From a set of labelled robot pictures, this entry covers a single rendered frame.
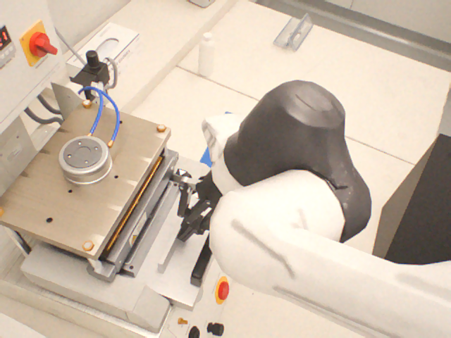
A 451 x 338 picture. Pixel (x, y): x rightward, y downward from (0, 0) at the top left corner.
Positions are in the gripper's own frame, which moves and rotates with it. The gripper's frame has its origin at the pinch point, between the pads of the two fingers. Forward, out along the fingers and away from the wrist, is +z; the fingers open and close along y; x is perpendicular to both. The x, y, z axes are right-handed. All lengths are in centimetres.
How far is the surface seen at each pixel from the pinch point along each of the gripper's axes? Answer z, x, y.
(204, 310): 16.6, -6.7, 12.6
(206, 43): 22, 69, -17
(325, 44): 22, 104, 20
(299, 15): 101, 242, 22
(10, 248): 19.5, -12.1, -26.2
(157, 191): 1.1, 3.8, -8.1
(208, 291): 15.8, -3.0, 11.8
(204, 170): 3.5, 14.5, -1.9
